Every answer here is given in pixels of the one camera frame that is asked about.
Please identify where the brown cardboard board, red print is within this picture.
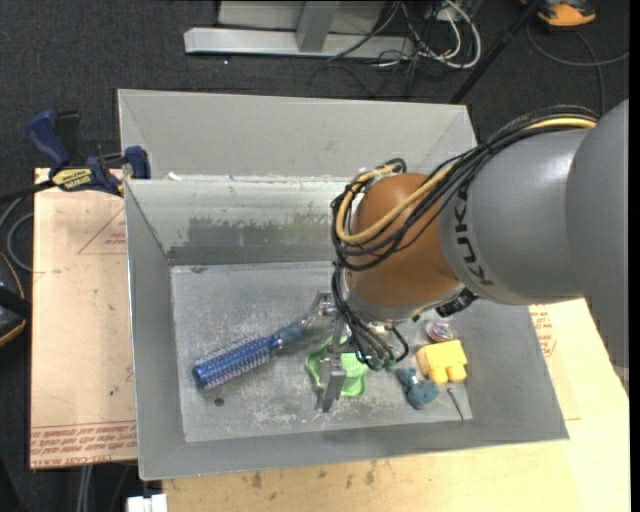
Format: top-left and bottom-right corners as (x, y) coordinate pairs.
(29, 167), (584, 471)

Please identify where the yellow toy block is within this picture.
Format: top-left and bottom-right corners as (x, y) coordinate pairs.
(415, 339), (469, 386)

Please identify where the green cloth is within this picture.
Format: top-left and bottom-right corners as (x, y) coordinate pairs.
(305, 334), (369, 399)

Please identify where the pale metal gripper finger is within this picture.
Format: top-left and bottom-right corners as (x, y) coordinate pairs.
(314, 356), (335, 414)
(326, 368), (347, 404)

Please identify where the blue hairbrush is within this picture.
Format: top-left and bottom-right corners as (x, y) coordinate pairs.
(191, 313), (325, 392)

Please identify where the small colourful spinning top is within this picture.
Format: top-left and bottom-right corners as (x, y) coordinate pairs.
(424, 321), (454, 344)

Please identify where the grey metal bin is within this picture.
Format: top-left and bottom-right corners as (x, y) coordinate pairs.
(117, 88), (571, 481)

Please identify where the blue-grey soft toy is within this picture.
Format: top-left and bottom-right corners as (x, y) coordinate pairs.
(396, 367), (442, 411)

